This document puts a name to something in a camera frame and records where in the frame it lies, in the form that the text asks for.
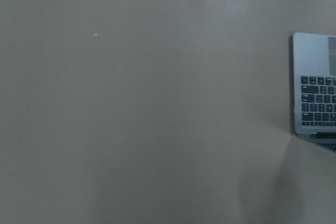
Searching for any grey laptop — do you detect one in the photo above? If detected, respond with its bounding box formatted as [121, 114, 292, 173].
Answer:
[292, 32, 335, 152]

